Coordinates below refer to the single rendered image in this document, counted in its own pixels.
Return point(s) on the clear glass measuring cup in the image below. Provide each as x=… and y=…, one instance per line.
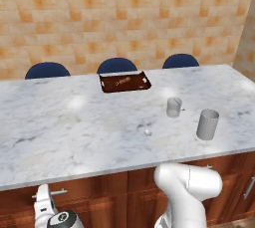
x=173, y=108

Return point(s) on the grey ribbed cup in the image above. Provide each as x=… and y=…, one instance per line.
x=207, y=125

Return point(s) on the brown kebab skewer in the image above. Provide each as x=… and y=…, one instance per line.
x=123, y=81

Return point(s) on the wooden cabinet door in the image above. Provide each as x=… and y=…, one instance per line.
x=142, y=198
x=237, y=198

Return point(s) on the dark brown tray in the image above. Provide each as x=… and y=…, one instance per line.
x=111, y=86

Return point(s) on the dark blue chair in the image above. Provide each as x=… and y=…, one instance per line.
x=47, y=71
x=117, y=65
x=180, y=61

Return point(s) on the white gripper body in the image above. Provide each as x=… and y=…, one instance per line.
x=43, y=194

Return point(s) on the small clear glass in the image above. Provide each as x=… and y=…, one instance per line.
x=147, y=132

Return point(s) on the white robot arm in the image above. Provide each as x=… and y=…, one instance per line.
x=191, y=185

